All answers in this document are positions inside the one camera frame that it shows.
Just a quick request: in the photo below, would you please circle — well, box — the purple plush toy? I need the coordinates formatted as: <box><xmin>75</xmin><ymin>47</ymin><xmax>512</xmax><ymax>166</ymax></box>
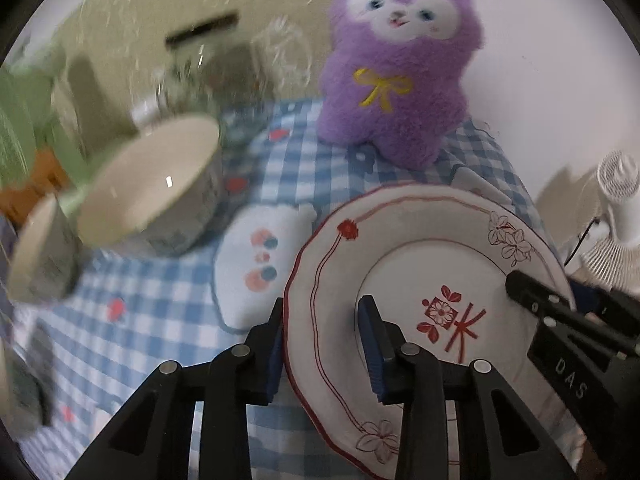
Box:
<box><xmin>316</xmin><ymin>0</ymin><xmax>485</xmax><ymax>170</ymax></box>

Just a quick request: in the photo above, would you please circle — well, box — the glass jar with dark lid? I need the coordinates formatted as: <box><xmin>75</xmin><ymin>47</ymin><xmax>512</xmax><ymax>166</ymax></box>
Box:
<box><xmin>160</xmin><ymin>10</ymin><xmax>281</xmax><ymax>111</ymax></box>

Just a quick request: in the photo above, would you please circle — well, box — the wooden bed headboard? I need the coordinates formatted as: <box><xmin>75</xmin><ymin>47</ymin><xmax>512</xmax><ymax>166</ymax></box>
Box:
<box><xmin>0</xmin><ymin>147</ymin><xmax>68</xmax><ymax>223</ymax></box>

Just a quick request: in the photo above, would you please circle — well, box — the white red-patterned plate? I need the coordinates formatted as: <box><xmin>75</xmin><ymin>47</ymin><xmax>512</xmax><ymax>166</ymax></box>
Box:
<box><xmin>283</xmin><ymin>183</ymin><xmax>576</xmax><ymax>476</ymax></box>

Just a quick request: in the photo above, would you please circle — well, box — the blue checked tablecloth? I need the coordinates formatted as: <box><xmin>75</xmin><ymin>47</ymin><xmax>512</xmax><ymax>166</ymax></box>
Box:
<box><xmin>0</xmin><ymin>97</ymin><xmax>566</xmax><ymax>480</ymax></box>

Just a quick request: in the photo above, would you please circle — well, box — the green patterned board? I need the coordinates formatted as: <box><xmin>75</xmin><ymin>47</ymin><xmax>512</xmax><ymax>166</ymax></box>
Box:
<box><xmin>30</xmin><ymin>0</ymin><xmax>351</xmax><ymax>106</ymax></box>

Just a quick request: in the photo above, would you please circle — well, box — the green desk fan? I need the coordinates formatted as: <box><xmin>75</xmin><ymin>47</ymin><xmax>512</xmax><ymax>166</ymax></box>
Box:
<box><xmin>0</xmin><ymin>40</ymin><xmax>88</xmax><ymax>211</ymax></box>

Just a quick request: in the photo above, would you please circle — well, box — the white floor fan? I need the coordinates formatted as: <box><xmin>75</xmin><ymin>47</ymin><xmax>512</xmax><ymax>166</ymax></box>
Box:
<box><xmin>565</xmin><ymin>151</ymin><xmax>640</xmax><ymax>291</ymax></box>

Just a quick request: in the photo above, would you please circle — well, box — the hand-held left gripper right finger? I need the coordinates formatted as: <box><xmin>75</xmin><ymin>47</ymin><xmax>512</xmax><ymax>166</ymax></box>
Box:
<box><xmin>357</xmin><ymin>295</ymin><xmax>576</xmax><ymax>480</ymax></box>

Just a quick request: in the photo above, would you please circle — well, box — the black fan cable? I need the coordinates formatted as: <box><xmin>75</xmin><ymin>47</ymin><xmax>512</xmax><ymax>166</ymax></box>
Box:
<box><xmin>564</xmin><ymin>217</ymin><xmax>601</xmax><ymax>267</ymax></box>

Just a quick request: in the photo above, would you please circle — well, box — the blue floral ceramic bowl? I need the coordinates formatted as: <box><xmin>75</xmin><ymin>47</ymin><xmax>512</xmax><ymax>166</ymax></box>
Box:
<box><xmin>7</xmin><ymin>195</ymin><xmax>83</xmax><ymax>305</ymax></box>
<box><xmin>75</xmin><ymin>114</ymin><xmax>226</xmax><ymax>256</ymax></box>

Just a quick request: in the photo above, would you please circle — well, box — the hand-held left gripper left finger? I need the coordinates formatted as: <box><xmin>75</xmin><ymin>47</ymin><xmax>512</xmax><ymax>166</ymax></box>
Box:
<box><xmin>65</xmin><ymin>297</ymin><xmax>285</xmax><ymax>480</ymax></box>

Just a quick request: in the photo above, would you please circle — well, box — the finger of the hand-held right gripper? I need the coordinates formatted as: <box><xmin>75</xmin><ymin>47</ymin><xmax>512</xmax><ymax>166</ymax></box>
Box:
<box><xmin>570</xmin><ymin>281</ymin><xmax>640</xmax><ymax>341</ymax></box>
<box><xmin>505</xmin><ymin>270</ymin><xmax>581</xmax><ymax>331</ymax></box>

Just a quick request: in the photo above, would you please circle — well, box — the cotton swab container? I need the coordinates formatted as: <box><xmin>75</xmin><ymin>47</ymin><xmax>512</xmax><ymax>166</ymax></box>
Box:
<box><xmin>130</xmin><ymin>96</ymin><xmax>167</xmax><ymax>132</ymax></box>

